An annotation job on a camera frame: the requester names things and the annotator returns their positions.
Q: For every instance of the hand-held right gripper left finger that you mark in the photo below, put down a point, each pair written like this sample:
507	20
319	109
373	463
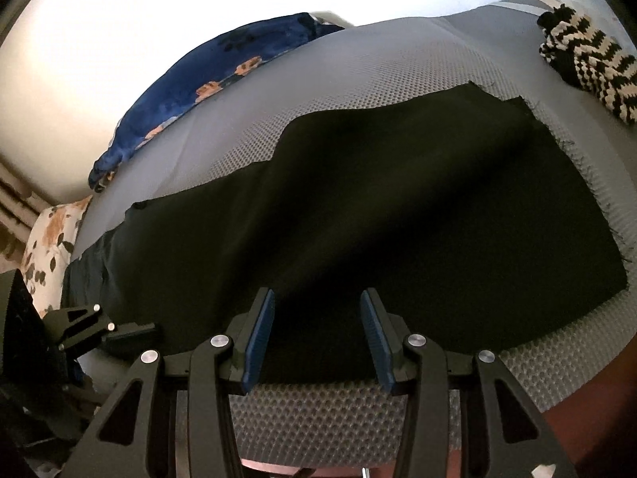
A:
259	343

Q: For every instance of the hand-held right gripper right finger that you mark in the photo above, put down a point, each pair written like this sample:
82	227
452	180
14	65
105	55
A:
375	343

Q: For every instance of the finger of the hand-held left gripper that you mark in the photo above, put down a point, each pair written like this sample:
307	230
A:
79	326

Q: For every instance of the black pants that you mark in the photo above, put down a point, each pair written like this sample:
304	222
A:
348	209

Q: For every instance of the white floral pillow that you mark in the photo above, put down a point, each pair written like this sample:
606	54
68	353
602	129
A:
50	244

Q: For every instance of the beige ribbed radiator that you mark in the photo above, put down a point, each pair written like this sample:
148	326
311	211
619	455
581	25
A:
17	209

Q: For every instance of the blue floral blanket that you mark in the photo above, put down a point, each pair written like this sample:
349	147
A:
189	84

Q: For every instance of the black white striped knit cloth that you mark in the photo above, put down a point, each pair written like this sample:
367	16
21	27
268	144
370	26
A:
592	59

